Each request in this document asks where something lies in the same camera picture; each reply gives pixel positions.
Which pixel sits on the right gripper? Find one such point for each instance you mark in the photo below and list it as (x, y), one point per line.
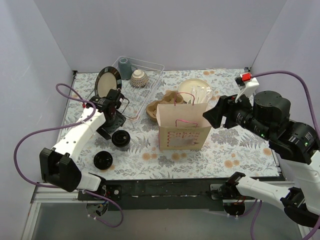
(227, 113)

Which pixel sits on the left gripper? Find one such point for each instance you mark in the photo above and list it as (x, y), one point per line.
(116, 122)

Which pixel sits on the pink paper gift bag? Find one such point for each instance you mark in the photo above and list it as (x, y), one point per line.
(182, 126)

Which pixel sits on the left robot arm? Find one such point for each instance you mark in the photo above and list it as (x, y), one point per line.
(58, 164)

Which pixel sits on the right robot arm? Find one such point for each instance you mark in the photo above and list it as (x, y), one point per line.
(267, 115)

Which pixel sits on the white straw holder cup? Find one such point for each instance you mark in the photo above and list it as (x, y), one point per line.
(200, 94)

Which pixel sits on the black rimmed cream plate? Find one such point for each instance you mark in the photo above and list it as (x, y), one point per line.
(109, 78)

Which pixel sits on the cream round plate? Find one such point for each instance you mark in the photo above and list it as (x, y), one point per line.
(184, 88)

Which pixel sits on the patterned ceramic bowl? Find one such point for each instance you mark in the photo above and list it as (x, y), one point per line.
(139, 78)

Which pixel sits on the grey blue mug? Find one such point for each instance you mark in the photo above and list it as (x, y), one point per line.
(125, 68)

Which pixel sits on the white wire dish rack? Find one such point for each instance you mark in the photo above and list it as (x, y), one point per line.
(139, 96)

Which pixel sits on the black mounting rail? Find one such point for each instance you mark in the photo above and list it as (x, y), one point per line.
(162, 194)

